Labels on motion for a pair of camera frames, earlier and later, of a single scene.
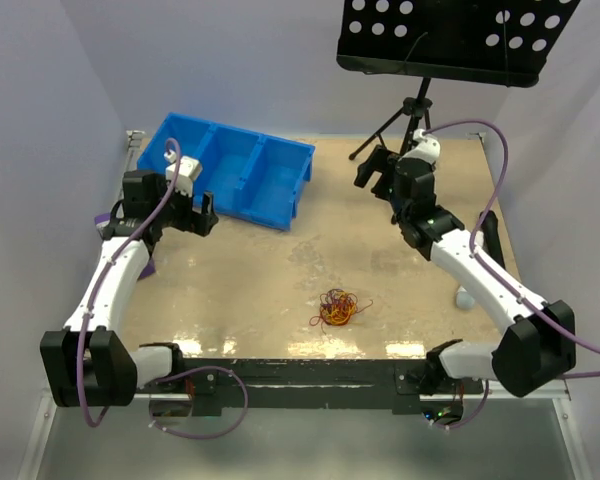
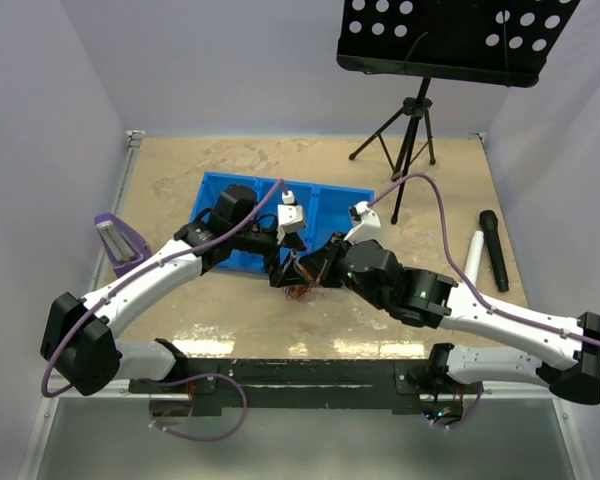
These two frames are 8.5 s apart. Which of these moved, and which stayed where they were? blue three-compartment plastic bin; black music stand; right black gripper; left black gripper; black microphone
Moved: right black gripper; blue three-compartment plastic bin; left black gripper
Stayed: black music stand; black microphone
